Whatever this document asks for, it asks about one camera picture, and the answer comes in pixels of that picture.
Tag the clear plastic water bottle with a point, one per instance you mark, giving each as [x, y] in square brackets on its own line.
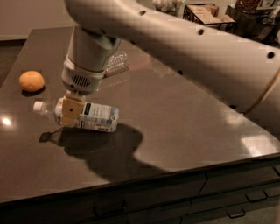
[117, 63]

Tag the black drawer handle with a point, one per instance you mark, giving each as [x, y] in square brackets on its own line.
[256, 196]
[109, 207]
[235, 213]

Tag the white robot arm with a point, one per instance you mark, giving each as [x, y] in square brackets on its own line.
[242, 73]

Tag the metal utensil cup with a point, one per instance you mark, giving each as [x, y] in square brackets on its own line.
[170, 7]

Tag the orange fruit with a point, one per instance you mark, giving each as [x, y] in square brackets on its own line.
[31, 81]

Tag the black drawer handle middle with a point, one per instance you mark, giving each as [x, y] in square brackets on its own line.
[235, 213]

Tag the black wire napkin basket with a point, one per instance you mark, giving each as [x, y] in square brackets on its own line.
[207, 14]

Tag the black drawer handle right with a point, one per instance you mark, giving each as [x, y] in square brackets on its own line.
[256, 196]

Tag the dark snack jar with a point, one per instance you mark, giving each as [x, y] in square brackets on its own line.
[248, 6]

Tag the black drawer handle left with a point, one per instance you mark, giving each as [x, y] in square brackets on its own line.
[109, 207]

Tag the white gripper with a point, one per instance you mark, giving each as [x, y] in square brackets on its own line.
[79, 79]

